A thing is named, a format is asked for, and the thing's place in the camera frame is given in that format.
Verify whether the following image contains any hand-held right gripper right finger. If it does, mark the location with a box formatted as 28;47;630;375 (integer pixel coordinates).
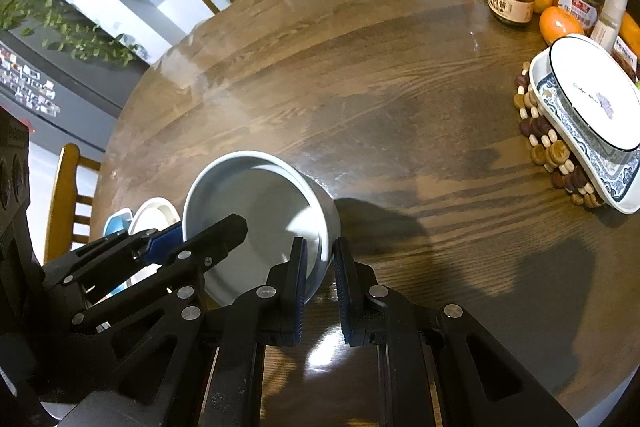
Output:
332;237;581;427

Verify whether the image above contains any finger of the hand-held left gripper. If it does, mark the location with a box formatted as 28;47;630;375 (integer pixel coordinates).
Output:
44;221;185;294
70;214;249;334

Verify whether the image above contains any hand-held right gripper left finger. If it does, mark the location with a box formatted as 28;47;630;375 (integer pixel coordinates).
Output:
55;237;308;427

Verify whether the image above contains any white straight-sided bowl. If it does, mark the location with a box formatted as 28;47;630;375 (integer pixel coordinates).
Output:
181;150;342;308

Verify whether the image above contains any blue patterned square plate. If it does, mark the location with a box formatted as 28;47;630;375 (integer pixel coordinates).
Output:
528;52;640;214

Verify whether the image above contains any large white bowl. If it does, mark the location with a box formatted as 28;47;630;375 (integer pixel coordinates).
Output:
128;197;182;239

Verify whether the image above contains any plain blue plate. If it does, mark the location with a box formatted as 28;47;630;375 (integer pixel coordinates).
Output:
102;206;134;239

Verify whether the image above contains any dark grey fridge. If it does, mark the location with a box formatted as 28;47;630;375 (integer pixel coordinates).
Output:
0;24;125;158

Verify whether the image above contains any group of fridge photos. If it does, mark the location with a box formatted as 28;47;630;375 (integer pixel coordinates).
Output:
0;44;62;118

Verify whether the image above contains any green trailing plant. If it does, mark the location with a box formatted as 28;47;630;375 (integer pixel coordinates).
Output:
0;0;149;68

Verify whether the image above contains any wooden bead trivet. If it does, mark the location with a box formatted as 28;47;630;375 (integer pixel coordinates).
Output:
515;61;606;209

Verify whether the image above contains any round white black-rimmed plate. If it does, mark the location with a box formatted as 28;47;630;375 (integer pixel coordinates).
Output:
548;34;640;152

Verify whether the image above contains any orange fruit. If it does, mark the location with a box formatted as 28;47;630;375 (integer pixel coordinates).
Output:
539;6;585;46
619;12;640;58

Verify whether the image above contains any red lid sauce jar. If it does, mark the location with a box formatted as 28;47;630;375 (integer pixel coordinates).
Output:
552;0;606;36

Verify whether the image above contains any white tube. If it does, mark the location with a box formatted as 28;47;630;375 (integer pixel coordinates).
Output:
590;0;630;52

